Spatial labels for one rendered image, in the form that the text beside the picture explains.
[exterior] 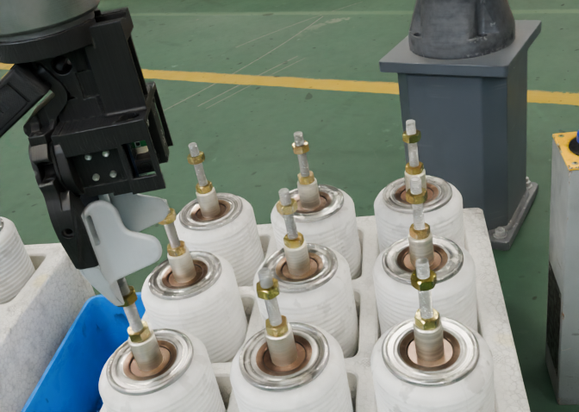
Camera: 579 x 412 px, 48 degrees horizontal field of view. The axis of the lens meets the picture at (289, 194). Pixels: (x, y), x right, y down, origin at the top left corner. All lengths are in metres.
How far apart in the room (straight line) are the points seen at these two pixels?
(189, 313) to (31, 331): 0.28
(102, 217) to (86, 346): 0.46
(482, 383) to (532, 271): 0.51
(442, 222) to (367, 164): 0.64
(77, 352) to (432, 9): 0.66
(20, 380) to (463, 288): 0.52
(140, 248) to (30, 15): 0.18
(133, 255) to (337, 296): 0.22
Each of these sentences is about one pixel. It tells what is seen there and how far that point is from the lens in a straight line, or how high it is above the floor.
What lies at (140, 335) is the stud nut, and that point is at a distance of 0.56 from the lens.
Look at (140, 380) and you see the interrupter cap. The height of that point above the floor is 0.25.
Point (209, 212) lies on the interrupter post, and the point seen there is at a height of 0.26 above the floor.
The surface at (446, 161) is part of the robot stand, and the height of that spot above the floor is 0.14.
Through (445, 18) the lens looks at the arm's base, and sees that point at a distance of 0.95.
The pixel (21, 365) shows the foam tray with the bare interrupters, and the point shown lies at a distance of 0.86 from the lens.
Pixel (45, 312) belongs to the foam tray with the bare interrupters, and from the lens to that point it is 0.89.
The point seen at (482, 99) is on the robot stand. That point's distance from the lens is 0.96.
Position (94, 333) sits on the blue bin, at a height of 0.08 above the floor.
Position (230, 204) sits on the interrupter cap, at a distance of 0.77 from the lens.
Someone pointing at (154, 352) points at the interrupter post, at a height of 0.27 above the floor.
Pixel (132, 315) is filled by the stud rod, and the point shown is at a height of 0.31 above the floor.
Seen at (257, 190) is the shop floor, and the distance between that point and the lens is 1.31.
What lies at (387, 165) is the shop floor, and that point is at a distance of 1.32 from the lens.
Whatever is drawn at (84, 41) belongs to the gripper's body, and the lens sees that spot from 0.43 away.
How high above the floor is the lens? 0.63
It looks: 30 degrees down
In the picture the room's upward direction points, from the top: 11 degrees counter-clockwise
